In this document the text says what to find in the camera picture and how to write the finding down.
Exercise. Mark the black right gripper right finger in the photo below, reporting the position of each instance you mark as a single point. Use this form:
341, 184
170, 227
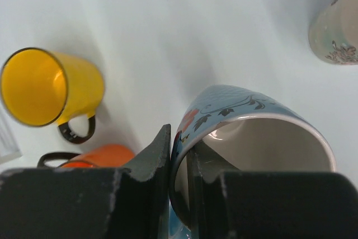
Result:
228, 203

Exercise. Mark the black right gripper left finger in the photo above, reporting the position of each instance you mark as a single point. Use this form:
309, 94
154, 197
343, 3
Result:
125, 202

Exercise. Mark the orange cup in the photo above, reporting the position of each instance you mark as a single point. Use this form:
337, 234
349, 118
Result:
109, 155

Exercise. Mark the light blue mug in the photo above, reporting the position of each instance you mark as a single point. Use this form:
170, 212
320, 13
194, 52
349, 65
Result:
249, 130

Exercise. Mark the yellow mug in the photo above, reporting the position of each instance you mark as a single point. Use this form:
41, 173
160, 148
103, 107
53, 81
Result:
41, 87

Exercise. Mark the beige patterned ceramic mug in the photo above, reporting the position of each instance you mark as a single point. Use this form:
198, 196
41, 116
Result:
333, 33

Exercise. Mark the clear acrylic dish rack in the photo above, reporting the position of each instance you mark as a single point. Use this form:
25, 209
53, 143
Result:
9, 147

